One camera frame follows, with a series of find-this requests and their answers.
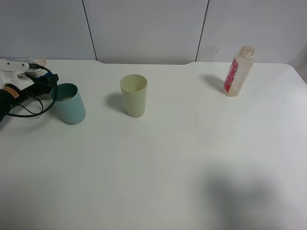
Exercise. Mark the clear cup with blue sleeve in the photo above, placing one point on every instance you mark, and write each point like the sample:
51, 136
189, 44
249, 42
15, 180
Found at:
37, 73

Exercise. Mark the pale yellow plastic cup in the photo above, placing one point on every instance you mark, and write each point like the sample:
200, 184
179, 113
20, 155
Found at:
134, 90

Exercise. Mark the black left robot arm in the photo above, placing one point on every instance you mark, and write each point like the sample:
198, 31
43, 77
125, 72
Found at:
11, 96

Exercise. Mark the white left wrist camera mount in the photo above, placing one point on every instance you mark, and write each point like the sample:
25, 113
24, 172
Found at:
12, 71

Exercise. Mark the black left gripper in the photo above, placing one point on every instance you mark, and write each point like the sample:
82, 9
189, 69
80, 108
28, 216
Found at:
43, 85

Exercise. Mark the pink labelled drink bottle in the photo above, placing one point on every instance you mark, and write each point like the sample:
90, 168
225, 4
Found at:
239, 71

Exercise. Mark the teal plastic cup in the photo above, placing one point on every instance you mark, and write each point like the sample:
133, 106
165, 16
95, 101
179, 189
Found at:
69, 104

